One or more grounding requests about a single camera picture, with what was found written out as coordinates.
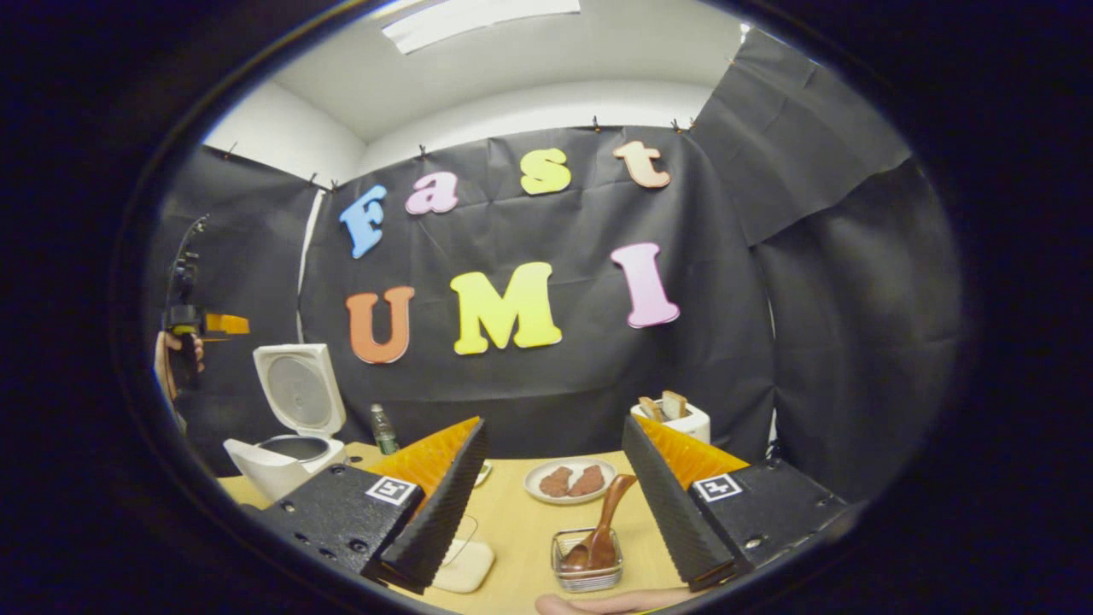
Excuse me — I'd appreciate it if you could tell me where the clear plastic water bottle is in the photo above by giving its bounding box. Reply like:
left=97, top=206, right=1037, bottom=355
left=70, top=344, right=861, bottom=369
left=370, top=404, right=400, bottom=456

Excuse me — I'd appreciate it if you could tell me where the white rice cooker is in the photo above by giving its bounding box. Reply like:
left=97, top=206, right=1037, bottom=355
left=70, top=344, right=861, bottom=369
left=224, top=343, right=348, bottom=503

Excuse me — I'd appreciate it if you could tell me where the clear plastic tray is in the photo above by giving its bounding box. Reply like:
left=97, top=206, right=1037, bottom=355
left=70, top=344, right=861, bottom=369
left=431, top=512, right=496, bottom=595

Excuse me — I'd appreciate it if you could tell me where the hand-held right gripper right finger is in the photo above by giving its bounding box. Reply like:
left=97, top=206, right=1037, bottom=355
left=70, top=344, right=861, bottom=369
left=621, top=414, right=855, bottom=592

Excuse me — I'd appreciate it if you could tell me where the brown wooden spoon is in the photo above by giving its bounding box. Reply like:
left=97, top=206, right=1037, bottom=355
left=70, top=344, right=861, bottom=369
left=561, top=474, right=638, bottom=571

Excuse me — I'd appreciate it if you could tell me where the white toaster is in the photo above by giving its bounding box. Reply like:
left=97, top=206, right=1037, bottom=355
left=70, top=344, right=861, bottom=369
left=630, top=400, right=711, bottom=445

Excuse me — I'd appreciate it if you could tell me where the round white plate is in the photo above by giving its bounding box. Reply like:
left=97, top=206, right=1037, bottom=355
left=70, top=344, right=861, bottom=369
left=523, top=457, right=617, bottom=506

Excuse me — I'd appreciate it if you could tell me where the black backdrop cloth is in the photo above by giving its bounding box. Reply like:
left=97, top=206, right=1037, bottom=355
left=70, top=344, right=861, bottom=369
left=145, top=30, right=964, bottom=505

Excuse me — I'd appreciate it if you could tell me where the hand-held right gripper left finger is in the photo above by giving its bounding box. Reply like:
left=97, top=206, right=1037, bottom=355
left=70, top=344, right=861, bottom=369
left=242, top=416, right=492, bottom=595

